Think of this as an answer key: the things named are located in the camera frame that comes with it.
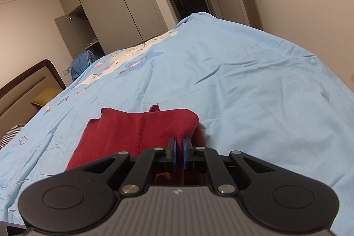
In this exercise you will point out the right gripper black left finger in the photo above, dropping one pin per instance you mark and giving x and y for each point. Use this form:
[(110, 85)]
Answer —
[(150, 163)]

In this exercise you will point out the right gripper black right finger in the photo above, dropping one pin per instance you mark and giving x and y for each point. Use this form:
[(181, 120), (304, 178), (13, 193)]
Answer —
[(207, 161)]

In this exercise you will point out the dark red knit garment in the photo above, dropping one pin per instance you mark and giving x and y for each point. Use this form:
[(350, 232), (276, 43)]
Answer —
[(117, 131)]

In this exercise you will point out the blue clothing pile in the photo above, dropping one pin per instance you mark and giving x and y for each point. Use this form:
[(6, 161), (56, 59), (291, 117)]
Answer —
[(81, 63)]

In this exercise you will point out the light blue cartoon duvet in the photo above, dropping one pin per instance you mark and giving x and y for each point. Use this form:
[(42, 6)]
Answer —
[(251, 90)]

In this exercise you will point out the olive green cushion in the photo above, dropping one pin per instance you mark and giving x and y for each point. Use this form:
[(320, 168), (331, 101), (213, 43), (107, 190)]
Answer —
[(45, 96)]

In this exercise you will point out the black white checkered pillow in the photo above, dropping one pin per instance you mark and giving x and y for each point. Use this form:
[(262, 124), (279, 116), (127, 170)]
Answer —
[(10, 135)]

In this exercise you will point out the brown padded bed headboard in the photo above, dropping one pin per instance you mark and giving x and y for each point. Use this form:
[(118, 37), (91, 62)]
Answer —
[(17, 95)]

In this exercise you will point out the beige built-in wardrobe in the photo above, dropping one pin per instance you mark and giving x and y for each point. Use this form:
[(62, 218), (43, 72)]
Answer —
[(116, 24)]

